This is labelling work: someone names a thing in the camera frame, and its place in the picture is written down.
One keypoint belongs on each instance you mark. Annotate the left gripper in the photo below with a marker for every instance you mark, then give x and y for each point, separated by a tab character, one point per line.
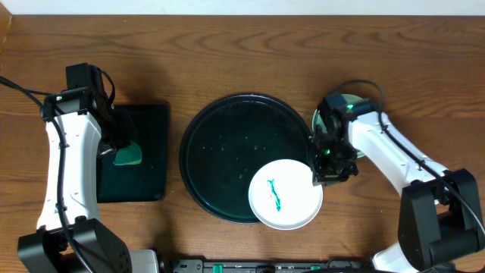
119	140

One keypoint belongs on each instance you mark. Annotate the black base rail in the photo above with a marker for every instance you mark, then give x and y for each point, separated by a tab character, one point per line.
335	266

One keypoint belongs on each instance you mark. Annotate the white plate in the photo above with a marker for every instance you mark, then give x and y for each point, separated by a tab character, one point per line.
282	195

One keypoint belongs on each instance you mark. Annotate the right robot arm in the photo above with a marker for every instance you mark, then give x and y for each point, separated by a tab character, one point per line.
440	215

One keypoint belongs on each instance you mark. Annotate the green sponge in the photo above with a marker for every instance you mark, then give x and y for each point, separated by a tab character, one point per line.
130	155

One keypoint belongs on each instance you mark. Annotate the mint plate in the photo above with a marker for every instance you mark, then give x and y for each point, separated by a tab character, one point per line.
330	125

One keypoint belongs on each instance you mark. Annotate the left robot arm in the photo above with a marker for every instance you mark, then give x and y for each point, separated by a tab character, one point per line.
82	125

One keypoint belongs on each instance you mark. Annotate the round black serving tray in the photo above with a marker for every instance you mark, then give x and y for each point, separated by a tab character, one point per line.
228	141

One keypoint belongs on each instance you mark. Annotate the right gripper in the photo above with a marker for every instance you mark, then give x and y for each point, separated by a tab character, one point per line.
323	174

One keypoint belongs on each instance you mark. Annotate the rectangular black sponge tray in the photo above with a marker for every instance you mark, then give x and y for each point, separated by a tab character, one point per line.
144	181

